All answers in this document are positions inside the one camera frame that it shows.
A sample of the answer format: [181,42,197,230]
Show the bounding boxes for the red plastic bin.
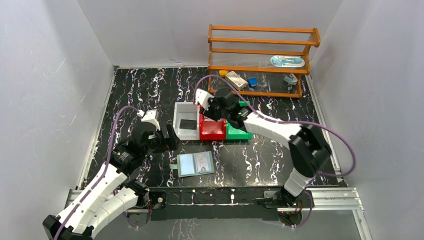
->
[198,105,227,141]

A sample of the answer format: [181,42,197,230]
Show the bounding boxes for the small blue block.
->
[247,77,258,88]

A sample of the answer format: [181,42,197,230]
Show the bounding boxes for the black card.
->
[179,119,198,130]

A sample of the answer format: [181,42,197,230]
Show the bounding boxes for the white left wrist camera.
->
[141,109,161,130]

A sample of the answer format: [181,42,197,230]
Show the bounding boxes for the white cardboard box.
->
[225,71,248,91]

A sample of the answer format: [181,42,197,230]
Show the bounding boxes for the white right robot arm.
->
[194,89,332,207]

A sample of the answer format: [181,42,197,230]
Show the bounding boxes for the teal packaged tool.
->
[270,55,305,68]

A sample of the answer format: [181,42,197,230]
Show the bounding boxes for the white tape dispenser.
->
[283,73,298,85]

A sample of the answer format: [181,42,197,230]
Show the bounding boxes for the grey VIP card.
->
[194,152,212,173]

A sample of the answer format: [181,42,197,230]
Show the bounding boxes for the orange wooden shelf rack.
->
[207,24,321,99]

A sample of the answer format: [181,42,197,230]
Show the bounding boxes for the white plastic bin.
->
[173,102,200,141]

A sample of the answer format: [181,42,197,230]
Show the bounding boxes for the grey-green card holder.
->
[169,151,215,178]

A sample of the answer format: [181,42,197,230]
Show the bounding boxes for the aluminium frame rail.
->
[63,187,365,214]

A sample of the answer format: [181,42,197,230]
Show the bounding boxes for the green plastic bin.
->
[225,117,253,141]

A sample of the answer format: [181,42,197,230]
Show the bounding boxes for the small yellow block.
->
[218,70,228,78]

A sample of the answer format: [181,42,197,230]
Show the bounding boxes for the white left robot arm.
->
[42,122,180,240]

